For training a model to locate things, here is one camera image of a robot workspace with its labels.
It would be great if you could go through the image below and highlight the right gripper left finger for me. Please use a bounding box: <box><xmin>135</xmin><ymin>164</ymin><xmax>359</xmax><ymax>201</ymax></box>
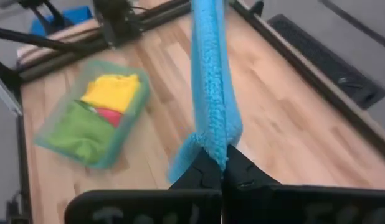
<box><xmin>64</xmin><ymin>146</ymin><xmax>223</xmax><ymax>224</ymax></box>

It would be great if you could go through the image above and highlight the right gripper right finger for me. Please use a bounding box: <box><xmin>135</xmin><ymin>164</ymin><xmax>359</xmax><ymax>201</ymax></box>
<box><xmin>222</xmin><ymin>144</ymin><xmax>385</xmax><ymax>224</ymax></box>

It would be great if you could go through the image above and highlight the teal translucent plastic bin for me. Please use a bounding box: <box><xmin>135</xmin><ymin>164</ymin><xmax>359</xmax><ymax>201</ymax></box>
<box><xmin>33</xmin><ymin>59</ymin><xmax>151</xmax><ymax>170</ymax></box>

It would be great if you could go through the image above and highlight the pink microfiber towel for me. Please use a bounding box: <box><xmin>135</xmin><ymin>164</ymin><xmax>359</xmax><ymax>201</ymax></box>
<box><xmin>93</xmin><ymin>107</ymin><xmax>123</xmax><ymax>128</ymax></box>

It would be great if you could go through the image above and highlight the green microfiber towel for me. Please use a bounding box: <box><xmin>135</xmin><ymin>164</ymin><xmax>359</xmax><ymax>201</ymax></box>
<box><xmin>43</xmin><ymin>100</ymin><xmax>118</xmax><ymax>166</ymax></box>

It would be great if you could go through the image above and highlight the blue microfiber towel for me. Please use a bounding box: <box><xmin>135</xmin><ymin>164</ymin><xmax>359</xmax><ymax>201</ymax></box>
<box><xmin>166</xmin><ymin>0</ymin><xmax>244</xmax><ymax>184</ymax></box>

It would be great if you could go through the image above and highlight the yellow microfiber towel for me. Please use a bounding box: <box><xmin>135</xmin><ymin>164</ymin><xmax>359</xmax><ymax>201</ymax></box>
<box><xmin>80</xmin><ymin>73</ymin><xmax>141</xmax><ymax>114</ymax></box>

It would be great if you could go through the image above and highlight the black perforated floor panel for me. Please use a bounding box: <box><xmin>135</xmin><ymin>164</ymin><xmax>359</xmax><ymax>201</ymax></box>
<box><xmin>266</xmin><ymin>13</ymin><xmax>385</xmax><ymax>110</ymax></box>

